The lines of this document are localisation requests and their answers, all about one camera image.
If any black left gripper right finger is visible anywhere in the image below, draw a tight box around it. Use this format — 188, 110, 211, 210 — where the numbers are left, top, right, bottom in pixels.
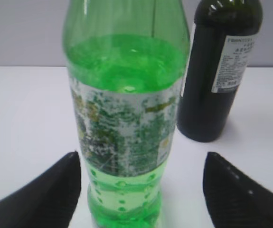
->
204, 152, 273, 228

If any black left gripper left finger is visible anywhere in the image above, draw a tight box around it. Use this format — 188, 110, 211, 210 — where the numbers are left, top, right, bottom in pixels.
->
0, 152, 81, 228

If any green sprite bottle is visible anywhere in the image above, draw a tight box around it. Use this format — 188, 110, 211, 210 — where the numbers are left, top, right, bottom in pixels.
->
62, 0, 189, 228

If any dark wine bottle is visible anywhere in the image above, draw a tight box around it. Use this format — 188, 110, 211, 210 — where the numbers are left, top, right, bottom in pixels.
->
177, 0, 263, 142

